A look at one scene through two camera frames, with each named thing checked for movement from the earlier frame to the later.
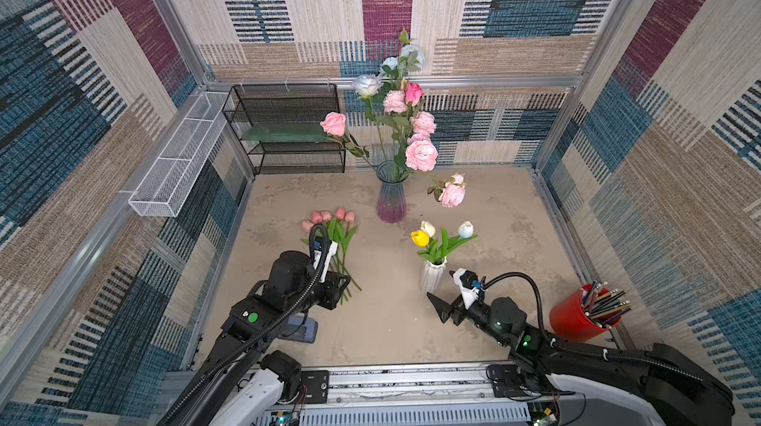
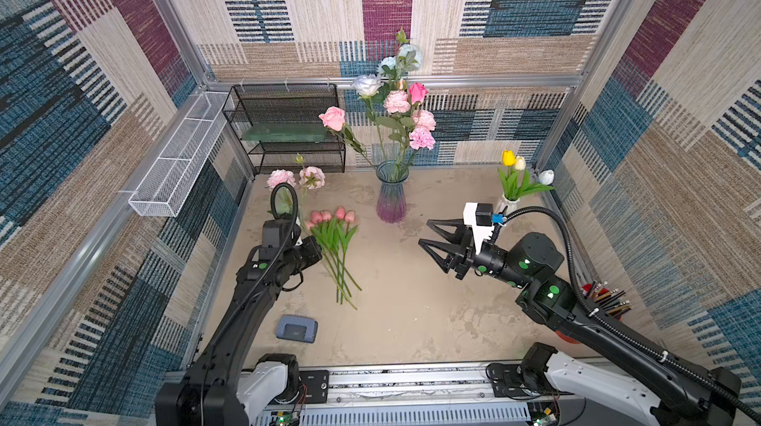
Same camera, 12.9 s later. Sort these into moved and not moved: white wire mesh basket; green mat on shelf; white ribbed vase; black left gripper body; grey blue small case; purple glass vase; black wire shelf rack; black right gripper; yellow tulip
Moved: white ribbed vase; black right gripper; black left gripper body; yellow tulip
Not moved: grey blue small case; black wire shelf rack; purple glass vase; white wire mesh basket; green mat on shelf
